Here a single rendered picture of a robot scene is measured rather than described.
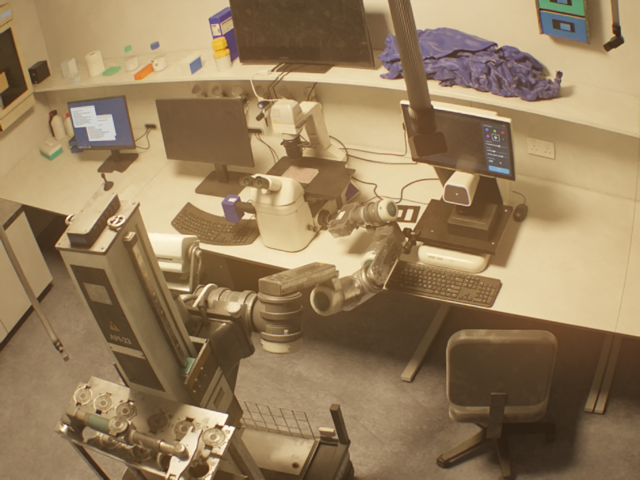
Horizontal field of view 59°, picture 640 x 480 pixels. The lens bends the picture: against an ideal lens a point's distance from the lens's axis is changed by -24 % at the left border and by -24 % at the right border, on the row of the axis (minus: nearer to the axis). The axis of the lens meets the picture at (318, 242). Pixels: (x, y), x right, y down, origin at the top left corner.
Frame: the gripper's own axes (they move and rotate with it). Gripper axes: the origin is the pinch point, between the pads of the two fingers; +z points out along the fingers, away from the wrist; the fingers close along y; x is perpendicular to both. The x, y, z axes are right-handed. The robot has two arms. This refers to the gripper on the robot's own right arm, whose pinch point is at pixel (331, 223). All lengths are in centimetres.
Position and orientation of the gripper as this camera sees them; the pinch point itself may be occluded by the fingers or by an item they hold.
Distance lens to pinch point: 280.6
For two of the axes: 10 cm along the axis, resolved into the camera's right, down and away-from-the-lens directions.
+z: -6.9, 1.4, 7.1
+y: 4.4, -7.0, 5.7
